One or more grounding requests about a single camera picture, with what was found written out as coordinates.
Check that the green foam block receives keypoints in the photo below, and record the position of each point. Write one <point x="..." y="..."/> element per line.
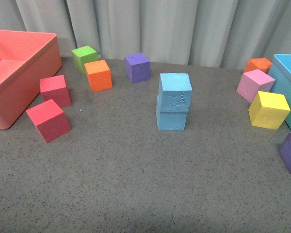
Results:
<point x="83" y="55"/>

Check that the grey curtain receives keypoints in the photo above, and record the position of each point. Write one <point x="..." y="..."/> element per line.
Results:
<point x="211" y="33"/>

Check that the front red foam block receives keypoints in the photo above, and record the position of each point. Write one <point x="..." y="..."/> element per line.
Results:
<point x="49" y="119"/>

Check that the back purple foam block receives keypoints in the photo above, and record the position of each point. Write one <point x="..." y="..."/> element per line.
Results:
<point x="137" y="67"/>

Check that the yellow foam block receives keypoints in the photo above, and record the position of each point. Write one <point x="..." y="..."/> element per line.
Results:
<point x="268" y="110"/>

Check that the notched light blue foam block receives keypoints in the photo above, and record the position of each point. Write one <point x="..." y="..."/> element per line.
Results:
<point x="170" y="121"/>

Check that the back red foam block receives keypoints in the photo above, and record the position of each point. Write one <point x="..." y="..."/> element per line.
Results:
<point x="55" y="88"/>

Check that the red plastic bin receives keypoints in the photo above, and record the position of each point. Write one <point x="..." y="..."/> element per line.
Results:
<point x="25" y="58"/>

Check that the pink foam block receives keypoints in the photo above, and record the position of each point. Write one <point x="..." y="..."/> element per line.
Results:
<point x="253" y="81"/>

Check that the orange block behind pink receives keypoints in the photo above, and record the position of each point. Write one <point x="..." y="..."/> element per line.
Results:
<point x="262" y="64"/>

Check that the light blue plastic bin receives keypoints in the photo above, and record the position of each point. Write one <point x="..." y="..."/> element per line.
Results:
<point x="280" y="70"/>

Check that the orange foam block left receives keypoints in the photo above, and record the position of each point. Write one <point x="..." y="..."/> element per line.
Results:
<point x="98" y="75"/>

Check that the red foam block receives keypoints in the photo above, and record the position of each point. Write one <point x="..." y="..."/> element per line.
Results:
<point x="55" y="88"/>
<point x="49" y="119"/>

